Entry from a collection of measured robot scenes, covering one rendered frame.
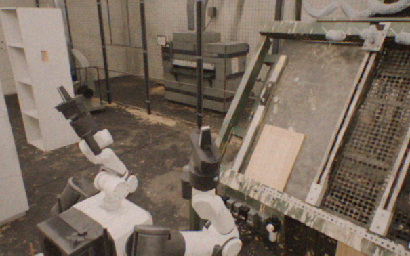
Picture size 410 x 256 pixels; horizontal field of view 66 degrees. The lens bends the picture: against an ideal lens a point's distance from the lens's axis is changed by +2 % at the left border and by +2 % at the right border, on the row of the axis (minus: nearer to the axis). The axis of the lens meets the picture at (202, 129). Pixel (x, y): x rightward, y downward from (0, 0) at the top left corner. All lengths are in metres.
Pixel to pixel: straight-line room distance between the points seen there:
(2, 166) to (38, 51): 2.06
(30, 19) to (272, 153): 3.86
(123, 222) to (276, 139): 1.45
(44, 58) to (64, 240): 4.25
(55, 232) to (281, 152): 1.55
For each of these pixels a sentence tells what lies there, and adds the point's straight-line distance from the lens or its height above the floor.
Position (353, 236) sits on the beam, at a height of 0.85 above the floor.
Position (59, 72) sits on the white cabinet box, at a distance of 5.24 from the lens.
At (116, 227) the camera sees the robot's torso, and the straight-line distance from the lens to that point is 1.03.
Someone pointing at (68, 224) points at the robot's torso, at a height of 1.36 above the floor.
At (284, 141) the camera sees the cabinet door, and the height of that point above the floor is 1.16.
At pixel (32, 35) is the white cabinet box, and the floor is 1.70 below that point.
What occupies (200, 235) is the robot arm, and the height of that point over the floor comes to 1.30.
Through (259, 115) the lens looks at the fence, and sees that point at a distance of 2.36.
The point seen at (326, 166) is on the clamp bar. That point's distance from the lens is 2.06.
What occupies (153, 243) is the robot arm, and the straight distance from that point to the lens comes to 0.96.
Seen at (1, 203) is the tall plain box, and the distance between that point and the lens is 3.71.
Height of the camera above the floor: 1.97
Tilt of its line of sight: 20 degrees down
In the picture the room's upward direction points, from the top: straight up
